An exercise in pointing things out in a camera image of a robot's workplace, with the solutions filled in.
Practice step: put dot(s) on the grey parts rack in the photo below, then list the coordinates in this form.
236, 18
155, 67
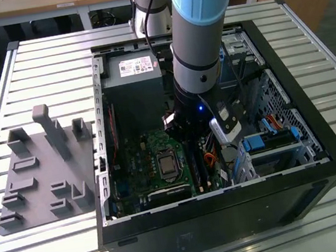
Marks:
44, 190

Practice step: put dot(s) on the black graphics card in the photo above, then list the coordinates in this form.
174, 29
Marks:
169, 194

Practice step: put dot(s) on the metal disk bay cage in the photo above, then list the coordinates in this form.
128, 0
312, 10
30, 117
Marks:
275, 160

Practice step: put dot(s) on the green motherboard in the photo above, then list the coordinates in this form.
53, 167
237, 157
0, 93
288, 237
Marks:
139, 169

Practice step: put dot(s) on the silver CPU in socket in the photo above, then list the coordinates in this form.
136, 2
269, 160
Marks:
168, 166

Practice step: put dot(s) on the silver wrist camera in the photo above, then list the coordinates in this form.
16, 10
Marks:
226, 123

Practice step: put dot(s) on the metal optical drive bay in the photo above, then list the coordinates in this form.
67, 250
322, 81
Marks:
240, 57

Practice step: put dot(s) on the black PC case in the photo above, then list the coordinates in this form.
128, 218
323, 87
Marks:
221, 220

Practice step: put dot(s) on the blue disk carrier with disk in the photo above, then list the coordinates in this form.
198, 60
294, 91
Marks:
255, 143

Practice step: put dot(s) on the grey power supply unit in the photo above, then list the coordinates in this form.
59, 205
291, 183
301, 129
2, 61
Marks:
134, 96

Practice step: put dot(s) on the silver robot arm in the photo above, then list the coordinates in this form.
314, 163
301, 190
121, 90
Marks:
201, 31

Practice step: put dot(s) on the blue drive carrier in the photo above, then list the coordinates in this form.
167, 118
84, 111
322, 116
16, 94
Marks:
221, 56

